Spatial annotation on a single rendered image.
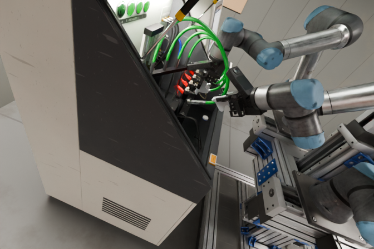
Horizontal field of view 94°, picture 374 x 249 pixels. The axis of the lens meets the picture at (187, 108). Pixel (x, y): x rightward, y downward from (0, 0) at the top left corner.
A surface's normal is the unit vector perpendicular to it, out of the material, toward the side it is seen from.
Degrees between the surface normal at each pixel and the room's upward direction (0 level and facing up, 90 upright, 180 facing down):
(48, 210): 0
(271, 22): 90
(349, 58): 90
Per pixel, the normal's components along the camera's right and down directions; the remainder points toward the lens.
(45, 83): -0.25, 0.54
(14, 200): 0.33, -0.73
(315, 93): 0.52, -0.03
